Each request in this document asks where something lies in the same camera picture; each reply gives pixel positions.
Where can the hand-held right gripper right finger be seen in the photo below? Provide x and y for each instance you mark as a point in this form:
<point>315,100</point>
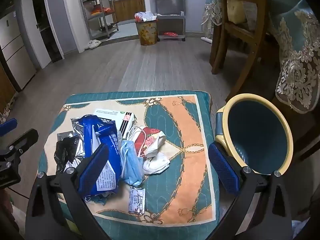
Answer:
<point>222,167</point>

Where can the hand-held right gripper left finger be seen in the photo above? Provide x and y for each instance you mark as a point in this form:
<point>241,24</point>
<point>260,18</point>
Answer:
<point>93,166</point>

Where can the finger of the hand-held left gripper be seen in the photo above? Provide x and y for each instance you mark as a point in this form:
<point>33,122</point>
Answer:
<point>7,127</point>
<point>25,140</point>

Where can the blue wet wipes packet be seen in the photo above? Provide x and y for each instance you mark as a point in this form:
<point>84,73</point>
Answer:
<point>110,142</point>

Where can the black plastic bag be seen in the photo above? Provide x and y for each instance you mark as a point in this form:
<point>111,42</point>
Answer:
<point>65,150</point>

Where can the blue face mask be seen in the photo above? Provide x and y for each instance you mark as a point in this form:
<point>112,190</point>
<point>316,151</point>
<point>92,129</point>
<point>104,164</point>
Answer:
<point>130,165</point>

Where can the small grey packet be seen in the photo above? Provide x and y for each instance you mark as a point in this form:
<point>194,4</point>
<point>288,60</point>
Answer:
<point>64,136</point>

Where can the blue silver foil bag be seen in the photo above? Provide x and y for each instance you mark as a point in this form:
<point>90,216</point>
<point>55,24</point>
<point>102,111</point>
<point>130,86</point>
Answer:
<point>76,130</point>

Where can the blue yellow-rimmed trash bin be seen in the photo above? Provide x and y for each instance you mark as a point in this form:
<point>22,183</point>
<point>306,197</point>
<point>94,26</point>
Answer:
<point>257,135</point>

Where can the white black-striped box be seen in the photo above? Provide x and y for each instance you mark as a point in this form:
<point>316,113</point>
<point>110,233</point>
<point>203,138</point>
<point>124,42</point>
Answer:
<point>127,125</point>

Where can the small white sachet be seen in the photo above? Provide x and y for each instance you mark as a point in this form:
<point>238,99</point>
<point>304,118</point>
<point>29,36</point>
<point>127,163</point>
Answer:
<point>137,200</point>

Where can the red floral packet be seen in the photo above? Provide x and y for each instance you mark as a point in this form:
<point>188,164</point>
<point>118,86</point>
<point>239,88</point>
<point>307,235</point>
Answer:
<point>150,140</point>

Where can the white tissue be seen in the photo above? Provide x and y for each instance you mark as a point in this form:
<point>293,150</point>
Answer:
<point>156,165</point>

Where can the teal orange patterned cushion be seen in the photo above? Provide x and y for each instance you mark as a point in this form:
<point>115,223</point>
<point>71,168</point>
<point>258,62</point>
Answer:
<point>175,155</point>

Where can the white refrigerator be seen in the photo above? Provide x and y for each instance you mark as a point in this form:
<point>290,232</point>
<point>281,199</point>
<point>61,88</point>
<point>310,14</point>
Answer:
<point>15,50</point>

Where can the pale crumpled cloth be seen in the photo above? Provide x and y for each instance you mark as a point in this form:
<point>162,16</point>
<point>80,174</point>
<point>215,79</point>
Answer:
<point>300,230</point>

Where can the white door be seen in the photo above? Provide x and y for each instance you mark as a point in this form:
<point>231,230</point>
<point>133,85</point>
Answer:
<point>35,30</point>

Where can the white slippers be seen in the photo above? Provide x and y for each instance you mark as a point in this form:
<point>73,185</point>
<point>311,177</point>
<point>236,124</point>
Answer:
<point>92,44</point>

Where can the teal lace tablecloth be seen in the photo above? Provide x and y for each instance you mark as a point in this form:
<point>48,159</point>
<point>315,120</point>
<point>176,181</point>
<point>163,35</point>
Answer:
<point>297,55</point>

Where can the floral waste bin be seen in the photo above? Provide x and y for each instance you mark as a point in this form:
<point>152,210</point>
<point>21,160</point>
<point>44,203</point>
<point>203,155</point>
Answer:
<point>147,32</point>

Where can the steel shelf rack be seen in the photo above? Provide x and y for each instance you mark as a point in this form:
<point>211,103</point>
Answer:
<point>100,15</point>

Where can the wooden kitchen cabinet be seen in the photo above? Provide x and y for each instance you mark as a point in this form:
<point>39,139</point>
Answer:
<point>130,8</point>

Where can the grey storage cart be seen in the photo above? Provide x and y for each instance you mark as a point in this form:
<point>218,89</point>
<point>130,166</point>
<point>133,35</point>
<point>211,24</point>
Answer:
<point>170,7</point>

